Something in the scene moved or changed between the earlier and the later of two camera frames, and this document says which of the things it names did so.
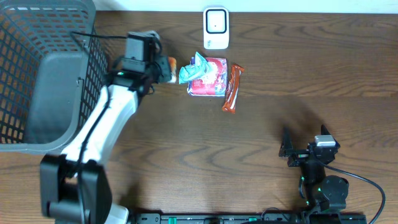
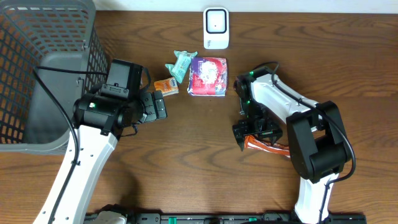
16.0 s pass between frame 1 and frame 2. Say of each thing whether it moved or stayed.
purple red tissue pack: stayed
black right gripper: moved
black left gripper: moved
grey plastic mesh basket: stayed
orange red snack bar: moved
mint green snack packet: moved
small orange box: moved
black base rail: stayed
